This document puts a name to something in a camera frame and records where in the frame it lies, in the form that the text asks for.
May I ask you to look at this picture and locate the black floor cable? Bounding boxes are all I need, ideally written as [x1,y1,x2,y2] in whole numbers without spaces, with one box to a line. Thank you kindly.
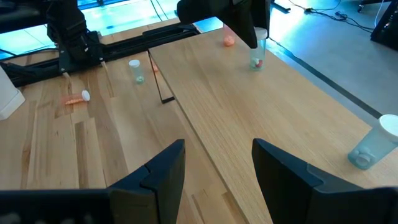
[287,0,376,34]

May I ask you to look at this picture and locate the white hexagonal plant pot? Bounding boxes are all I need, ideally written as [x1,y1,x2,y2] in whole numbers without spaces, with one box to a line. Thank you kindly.
[0,67,26,121]

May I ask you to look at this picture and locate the pink pill bottle white cap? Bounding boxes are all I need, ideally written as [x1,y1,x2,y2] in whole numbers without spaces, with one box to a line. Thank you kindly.
[222,24,236,48]

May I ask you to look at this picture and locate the large pink pill bottle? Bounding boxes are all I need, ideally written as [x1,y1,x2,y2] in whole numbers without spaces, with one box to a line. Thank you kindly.
[62,90,91,106]

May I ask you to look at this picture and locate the dark grey desk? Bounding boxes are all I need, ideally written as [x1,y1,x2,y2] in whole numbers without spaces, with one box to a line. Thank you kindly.
[0,0,50,34]

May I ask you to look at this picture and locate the black furniture piece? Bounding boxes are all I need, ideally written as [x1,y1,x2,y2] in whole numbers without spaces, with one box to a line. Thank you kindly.
[369,0,398,52]

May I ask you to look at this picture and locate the blue pill bottle white cap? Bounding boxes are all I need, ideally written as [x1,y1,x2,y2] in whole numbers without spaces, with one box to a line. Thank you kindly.
[347,114,398,171]

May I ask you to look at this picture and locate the wooden shelf black metal legs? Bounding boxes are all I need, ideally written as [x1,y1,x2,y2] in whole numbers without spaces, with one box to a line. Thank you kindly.
[147,17,398,224]

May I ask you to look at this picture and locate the small clear bottle green pill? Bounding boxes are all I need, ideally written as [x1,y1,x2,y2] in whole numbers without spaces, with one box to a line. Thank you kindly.
[128,59,146,85]

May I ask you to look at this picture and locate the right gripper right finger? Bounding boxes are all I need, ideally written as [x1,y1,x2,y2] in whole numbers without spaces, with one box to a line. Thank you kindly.
[252,138,368,224]

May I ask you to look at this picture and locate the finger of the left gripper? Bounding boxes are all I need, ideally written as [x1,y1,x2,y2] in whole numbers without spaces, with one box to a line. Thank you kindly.
[255,0,271,30]
[217,0,259,50]

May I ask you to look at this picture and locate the green bottle red white pills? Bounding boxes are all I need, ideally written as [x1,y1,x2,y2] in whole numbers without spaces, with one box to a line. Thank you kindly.
[249,27,269,72]

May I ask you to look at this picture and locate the black aluminium rail frame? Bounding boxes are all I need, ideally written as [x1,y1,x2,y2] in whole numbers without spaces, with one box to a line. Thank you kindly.
[0,22,200,88]

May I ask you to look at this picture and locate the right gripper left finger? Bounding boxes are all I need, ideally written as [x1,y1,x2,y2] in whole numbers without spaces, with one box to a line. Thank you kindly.
[108,139,187,224]

